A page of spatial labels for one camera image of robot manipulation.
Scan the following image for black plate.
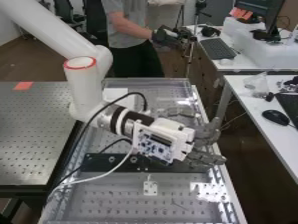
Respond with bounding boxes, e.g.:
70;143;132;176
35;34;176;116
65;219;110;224
82;152;224;174

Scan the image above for small white block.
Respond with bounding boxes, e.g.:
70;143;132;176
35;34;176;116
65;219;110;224
142;181;160;197

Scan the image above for black computer mouse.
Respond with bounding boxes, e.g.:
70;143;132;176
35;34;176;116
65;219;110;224
261;108;293;127

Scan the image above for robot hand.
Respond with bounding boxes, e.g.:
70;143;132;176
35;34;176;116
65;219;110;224
131;116;229;168

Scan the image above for small white box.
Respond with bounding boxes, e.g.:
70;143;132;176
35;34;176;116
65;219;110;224
103;87;131;102

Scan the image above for black computer monitor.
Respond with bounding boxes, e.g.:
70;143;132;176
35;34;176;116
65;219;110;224
233;0;288;42

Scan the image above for black cable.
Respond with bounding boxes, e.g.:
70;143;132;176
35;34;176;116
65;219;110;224
80;91;151;133
53;138;134;193

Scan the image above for clear plastic bag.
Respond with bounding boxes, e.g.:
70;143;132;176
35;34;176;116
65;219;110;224
243;71;272;98

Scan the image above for black office chair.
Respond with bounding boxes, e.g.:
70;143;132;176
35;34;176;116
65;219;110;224
45;0;91;32

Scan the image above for person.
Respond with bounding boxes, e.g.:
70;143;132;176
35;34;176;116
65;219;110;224
100;0;184;80

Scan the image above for black headphones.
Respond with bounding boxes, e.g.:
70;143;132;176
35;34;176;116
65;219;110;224
200;26;223;38

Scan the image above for white desk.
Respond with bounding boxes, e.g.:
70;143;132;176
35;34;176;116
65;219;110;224
216;74;298;185
190;16;298;75

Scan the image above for black keyboard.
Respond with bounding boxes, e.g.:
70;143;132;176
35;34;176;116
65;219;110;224
199;37;240;61
275;92;298;130

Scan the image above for clear box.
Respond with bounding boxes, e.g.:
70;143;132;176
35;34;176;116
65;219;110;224
39;77;249;224

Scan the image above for red tape mark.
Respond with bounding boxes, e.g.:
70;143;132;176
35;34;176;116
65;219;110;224
13;81;37;92

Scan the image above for black tripod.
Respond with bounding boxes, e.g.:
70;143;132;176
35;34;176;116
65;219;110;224
183;0;214;78

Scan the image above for white cable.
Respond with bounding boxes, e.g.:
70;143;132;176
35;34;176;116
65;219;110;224
45;148;138;208

